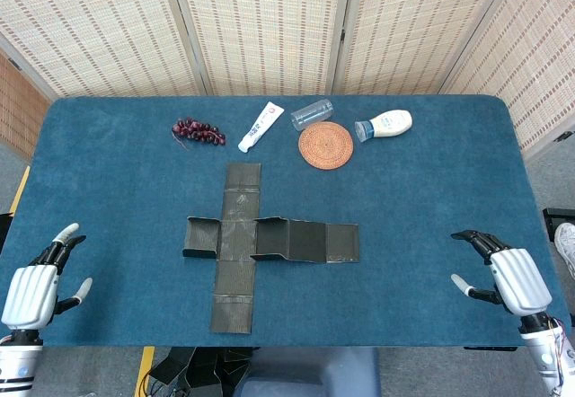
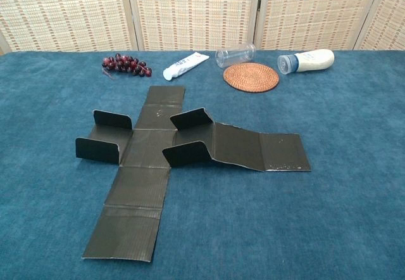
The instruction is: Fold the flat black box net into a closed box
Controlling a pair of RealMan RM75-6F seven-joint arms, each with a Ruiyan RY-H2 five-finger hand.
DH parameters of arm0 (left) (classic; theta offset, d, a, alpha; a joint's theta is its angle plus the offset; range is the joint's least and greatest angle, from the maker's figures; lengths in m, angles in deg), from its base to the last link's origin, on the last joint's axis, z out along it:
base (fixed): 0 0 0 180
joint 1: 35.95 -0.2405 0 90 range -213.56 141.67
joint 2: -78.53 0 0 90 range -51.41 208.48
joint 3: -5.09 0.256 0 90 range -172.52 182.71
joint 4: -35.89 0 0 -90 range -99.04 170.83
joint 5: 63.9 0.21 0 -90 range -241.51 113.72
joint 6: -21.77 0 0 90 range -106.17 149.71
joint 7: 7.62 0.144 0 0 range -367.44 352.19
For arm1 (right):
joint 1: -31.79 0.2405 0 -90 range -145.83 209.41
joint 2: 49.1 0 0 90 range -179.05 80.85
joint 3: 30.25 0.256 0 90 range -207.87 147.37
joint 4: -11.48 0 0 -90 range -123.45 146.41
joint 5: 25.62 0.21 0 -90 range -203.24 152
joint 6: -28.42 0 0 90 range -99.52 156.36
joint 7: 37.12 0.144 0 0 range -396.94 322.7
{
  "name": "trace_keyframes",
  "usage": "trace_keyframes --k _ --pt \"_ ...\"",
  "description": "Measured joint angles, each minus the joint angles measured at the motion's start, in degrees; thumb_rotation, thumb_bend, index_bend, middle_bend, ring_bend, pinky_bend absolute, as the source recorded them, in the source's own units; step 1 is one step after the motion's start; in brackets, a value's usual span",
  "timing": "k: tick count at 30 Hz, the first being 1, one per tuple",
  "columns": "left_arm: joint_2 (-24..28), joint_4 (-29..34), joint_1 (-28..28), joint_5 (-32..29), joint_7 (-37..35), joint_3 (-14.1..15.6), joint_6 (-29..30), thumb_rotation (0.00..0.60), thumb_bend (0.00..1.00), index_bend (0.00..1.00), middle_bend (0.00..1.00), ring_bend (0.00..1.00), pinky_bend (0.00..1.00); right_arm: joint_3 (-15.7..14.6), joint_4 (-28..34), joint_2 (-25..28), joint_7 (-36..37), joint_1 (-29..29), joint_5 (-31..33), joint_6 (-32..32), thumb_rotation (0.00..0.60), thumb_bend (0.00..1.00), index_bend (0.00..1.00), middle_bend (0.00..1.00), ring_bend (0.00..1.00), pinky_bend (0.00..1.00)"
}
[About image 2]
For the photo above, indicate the black cardboard box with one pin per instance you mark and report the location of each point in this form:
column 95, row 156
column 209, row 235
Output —
column 145, row 147

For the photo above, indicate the white toothpaste tube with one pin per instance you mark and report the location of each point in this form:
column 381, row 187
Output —
column 183, row 64

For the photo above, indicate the round woven rattan coaster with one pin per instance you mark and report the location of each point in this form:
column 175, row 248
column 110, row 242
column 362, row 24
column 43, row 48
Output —
column 251, row 78

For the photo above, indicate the dark red grape bunch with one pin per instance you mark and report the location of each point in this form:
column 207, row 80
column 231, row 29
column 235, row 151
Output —
column 126, row 64

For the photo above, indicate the blue plush table cloth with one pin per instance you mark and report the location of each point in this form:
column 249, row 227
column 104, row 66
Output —
column 284, row 213

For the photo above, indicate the beige woven folding screen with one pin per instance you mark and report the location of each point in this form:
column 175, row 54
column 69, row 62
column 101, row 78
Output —
column 190, row 7

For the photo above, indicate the white mayonnaise bottle blue cap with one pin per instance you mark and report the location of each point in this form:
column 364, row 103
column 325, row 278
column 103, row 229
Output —
column 313, row 61

